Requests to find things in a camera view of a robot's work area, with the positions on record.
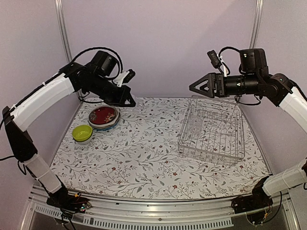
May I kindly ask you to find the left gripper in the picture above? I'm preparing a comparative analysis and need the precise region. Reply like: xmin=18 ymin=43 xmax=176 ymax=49
xmin=84 ymin=73 xmax=136 ymax=106

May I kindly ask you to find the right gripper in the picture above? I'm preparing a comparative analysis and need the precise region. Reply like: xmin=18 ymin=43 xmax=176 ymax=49
xmin=189 ymin=72 xmax=260 ymax=98

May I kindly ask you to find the clear glass cup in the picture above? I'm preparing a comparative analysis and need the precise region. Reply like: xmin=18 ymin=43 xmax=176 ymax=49
xmin=134 ymin=97 xmax=153 ymax=116
xmin=187 ymin=117 xmax=202 ymax=133

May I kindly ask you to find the pale green flower plate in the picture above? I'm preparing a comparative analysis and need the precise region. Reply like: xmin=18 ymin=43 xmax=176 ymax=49
xmin=89 ymin=121 xmax=118 ymax=130

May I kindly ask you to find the dark red patterned plate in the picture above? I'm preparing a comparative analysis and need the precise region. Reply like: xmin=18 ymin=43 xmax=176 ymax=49
xmin=88 ymin=106 xmax=119 ymax=126

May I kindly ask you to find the white cream plate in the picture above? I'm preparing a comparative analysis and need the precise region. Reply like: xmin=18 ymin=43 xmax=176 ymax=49
xmin=87 ymin=105 xmax=120 ymax=129

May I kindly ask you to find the blue polka dot plate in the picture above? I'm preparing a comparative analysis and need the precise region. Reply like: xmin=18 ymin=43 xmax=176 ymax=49
xmin=92 ymin=121 xmax=118 ymax=131

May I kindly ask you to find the lime green bowl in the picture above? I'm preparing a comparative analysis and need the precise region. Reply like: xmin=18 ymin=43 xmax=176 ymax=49
xmin=72 ymin=125 xmax=93 ymax=142

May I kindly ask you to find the white small bowl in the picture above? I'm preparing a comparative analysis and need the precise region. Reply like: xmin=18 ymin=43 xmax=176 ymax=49
xmin=75 ymin=136 xmax=93 ymax=145

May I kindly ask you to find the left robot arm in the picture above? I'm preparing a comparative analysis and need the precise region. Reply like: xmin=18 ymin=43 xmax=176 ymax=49
xmin=3 ymin=62 xmax=135 ymax=208

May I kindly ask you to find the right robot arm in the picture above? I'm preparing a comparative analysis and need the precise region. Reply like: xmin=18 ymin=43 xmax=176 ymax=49
xmin=189 ymin=73 xmax=307 ymax=209

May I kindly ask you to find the floral tablecloth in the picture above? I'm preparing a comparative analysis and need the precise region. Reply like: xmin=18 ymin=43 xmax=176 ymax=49
xmin=51 ymin=98 xmax=271 ymax=200

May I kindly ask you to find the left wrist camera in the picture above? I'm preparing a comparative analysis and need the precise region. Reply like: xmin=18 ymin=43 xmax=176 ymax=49
xmin=91 ymin=51 xmax=117 ymax=77

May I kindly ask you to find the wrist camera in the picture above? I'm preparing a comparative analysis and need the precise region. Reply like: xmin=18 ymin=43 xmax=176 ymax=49
xmin=91 ymin=51 xmax=117 ymax=77
xmin=239 ymin=48 xmax=268 ymax=74

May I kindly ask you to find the wire dish rack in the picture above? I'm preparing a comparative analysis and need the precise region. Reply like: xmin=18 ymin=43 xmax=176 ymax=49
xmin=178 ymin=96 xmax=245 ymax=166

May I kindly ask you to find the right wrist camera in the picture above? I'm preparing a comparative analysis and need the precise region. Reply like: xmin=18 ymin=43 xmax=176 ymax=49
xmin=239 ymin=48 xmax=268 ymax=74

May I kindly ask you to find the front aluminium rail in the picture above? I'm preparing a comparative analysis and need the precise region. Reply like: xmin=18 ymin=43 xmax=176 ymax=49
xmin=21 ymin=186 xmax=300 ymax=230

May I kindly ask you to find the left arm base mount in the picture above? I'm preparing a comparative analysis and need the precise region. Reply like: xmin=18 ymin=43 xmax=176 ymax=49
xmin=45 ymin=181 xmax=92 ymax=214

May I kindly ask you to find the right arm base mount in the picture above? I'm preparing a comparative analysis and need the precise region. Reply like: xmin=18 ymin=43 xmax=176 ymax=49
xmin=231 ymin=187 xmax=273 ymax=225

